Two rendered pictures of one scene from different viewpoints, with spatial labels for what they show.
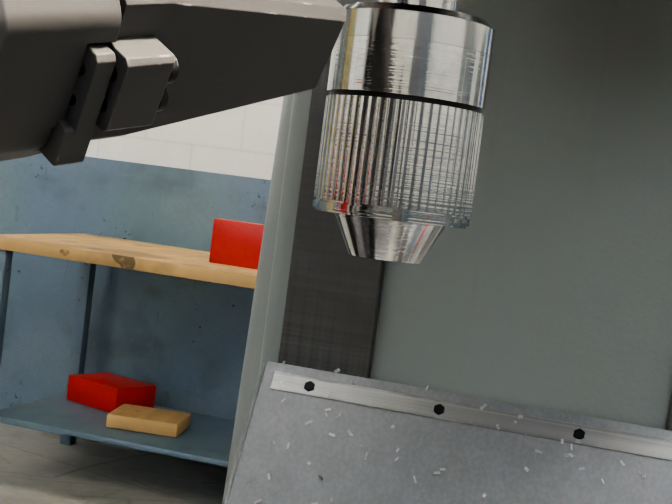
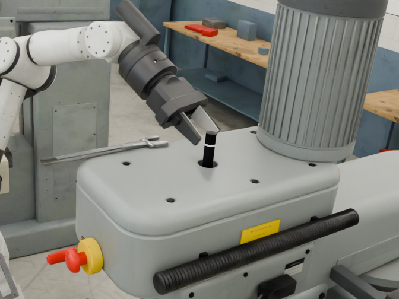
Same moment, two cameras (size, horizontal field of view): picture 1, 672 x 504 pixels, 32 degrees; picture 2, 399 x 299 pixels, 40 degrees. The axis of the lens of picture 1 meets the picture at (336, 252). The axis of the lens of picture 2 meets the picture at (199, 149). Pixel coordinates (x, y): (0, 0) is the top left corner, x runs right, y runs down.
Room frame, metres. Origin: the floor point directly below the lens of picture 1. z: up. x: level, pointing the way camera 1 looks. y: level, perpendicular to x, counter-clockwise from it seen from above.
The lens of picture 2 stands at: (-0.40, -0.54, 2.32)
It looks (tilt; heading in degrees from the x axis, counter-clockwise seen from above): 24 degrees down; 36
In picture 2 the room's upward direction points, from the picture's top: 6 degrees clockwise
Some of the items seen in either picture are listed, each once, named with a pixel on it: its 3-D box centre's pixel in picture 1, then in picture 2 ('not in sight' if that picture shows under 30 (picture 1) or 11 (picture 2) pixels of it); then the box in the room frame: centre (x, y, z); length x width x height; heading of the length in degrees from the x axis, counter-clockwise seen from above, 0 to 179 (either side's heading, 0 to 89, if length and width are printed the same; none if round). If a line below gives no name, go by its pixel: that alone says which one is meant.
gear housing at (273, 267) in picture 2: not in sight; (214, 253); (0.39, -0.03, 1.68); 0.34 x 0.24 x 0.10; 164
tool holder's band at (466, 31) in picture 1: (414, 33); not in sight; (0.35, -0.01, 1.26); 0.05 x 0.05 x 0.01
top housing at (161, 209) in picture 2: not in sight; (209, 199); (0.37, -0.02, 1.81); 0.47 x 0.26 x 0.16; 164
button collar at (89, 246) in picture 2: not in sight; (89, 255); (0.13, 0.05, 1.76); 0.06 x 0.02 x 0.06; 74
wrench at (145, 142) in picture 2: not in sight; (106, 150); (0.24, 0.13, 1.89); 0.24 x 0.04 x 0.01; 165
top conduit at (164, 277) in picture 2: not in sight; (266, 244); (0.35, -0.17, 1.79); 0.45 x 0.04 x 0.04; 164
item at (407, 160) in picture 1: (401, 134); not in sight; (0.35, -0.01, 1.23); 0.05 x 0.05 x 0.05
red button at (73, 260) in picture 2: not in sight; (76, 260); (0.11, 0.06, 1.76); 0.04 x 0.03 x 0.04; 74
